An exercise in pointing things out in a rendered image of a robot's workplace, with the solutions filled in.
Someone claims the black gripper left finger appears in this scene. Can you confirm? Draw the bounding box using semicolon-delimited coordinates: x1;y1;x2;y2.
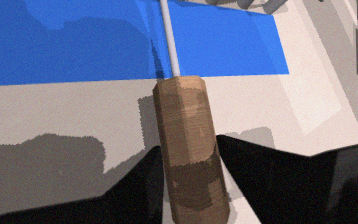
0;145;164;224

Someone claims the blue tape strip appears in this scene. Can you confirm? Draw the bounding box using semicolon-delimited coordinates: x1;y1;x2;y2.
0;0;289;86

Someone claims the tool with tan handle and thin metal shaft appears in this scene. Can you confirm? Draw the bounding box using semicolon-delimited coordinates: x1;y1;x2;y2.
152;0;230;224

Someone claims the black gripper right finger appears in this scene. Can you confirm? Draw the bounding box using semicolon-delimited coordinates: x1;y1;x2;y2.
216;134;358;224

